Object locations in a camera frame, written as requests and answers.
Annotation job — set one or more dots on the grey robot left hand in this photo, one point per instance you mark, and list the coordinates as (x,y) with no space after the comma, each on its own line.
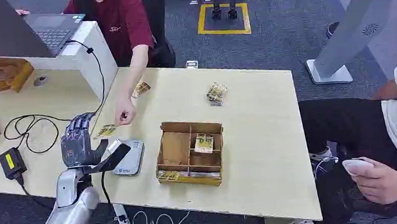
(76,145)

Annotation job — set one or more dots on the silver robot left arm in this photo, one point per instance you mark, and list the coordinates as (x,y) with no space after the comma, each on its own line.
(70,215)

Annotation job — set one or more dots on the gold printed card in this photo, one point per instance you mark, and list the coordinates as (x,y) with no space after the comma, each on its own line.
(105,131)
(141,89)

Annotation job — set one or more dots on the silver flat box device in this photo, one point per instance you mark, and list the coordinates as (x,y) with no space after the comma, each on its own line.
(131,162)

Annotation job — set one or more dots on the black power adapter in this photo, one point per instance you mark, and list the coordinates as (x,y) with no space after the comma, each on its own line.
(12,162)

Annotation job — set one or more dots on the grey computer mouse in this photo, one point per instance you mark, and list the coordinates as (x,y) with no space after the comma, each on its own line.
(40,81)

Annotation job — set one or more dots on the white desk riser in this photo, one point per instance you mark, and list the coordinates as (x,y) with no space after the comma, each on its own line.
(86,60)

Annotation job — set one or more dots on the white power strip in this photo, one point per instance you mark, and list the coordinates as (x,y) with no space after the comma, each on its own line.
(123,221)

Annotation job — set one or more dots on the cards lying in box slot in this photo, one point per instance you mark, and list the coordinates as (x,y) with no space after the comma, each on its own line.
(168,175)

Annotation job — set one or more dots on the wooden card box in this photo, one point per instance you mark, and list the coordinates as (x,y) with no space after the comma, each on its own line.
(176,150)

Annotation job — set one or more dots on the card standing in box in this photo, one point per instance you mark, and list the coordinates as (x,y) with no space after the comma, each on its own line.
(203,143)

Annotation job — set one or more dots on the person in red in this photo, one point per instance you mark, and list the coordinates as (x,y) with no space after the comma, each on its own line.
(118,21)

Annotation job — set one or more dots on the grey laptop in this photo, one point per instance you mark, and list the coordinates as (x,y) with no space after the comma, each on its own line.
(1,31)

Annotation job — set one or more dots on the small white clip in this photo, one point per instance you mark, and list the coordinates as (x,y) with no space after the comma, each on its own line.
(192,64)

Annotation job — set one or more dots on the person's hand at laptop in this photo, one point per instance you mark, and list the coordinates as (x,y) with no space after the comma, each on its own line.
(22,12)

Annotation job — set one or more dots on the stack of cards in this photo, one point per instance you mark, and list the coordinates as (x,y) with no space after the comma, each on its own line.
(217,93)

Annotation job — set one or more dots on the white handheld device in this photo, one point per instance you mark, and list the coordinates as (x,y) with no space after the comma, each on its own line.
(356,165)

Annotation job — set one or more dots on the dark shoe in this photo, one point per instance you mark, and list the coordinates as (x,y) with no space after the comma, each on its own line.
(332,29)

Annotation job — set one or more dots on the person in white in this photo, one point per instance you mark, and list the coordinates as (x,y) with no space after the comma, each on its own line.
(358,129)

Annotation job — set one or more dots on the white pillar stand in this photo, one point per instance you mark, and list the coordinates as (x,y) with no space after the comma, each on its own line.
(352,22)

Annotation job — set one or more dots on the person's hand with watch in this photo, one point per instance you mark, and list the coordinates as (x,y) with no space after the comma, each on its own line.
(380,183)

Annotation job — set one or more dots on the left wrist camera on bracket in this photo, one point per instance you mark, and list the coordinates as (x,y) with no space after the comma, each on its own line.
(116,152)

